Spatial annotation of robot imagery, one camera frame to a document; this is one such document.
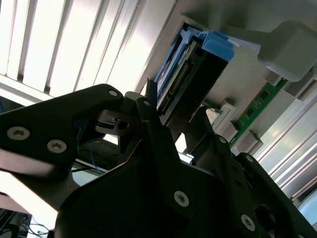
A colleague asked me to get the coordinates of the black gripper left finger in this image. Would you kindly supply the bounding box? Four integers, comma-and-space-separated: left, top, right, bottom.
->
0, 78, 196, 214

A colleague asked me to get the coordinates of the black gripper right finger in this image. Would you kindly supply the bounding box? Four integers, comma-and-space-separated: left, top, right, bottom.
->
185, 104, 317, 238

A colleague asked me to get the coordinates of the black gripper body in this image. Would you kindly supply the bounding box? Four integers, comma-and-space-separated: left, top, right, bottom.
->
53, 156, 273, 238

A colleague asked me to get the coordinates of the hard disk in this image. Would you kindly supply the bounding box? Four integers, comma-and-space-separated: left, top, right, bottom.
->
153, 29, 235, 124

